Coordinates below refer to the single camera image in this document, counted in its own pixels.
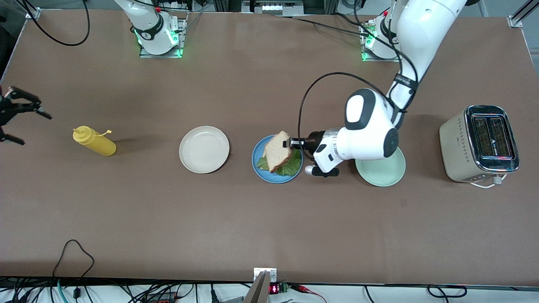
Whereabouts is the beige plate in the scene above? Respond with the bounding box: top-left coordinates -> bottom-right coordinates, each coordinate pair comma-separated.
179,126 -> 230,174

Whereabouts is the thin black looped cable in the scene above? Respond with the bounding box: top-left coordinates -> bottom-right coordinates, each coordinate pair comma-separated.
53,239 -> 95,279

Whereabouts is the black coiled floor cable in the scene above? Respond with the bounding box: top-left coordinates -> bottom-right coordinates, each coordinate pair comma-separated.
427,284 -> 468,298

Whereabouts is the light green plate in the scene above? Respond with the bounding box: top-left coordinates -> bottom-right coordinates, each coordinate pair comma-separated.
355,147 -> 406,187

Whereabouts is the black power strip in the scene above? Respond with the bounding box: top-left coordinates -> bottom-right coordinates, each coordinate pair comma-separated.
145,292 -> 178,303

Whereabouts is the yellow squeeze bottle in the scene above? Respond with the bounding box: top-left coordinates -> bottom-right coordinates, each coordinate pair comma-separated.
72,125 -> 117,157

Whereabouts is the red clip lead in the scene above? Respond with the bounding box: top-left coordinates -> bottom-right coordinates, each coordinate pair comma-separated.
290,284 -> 327,303

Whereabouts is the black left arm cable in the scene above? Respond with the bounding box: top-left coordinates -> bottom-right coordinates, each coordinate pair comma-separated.
298,0 -> 419,160

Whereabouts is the blue plate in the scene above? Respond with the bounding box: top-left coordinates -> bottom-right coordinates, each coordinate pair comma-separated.
252,135 -> 304,184

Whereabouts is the grey metal camera mount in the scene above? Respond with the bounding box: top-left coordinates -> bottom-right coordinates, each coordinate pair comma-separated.
243,268 -> 278,303

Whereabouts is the green lettuce leaf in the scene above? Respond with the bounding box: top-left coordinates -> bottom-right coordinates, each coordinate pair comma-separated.
256,148 -> 302,177

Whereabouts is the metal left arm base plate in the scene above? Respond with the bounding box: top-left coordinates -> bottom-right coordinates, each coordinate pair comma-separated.
360,22 -> 400,63

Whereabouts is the cream and chrome toaster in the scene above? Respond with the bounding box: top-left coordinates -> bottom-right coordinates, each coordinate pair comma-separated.
439,105 -> 520,183

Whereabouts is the metal electronics box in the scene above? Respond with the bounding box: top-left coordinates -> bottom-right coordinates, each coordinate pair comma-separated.
241,0 -> 304,16

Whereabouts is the toasted bread slice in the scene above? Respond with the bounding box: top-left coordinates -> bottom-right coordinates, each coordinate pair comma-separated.
264,131 -> 294,173

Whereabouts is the black table cable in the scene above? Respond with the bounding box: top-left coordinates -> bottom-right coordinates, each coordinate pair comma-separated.
332,12 -> 371,28
274,14 -> 373,38

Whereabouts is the white toaster power cable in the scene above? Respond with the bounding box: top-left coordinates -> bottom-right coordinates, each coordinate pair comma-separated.
469,175 -> 508,189

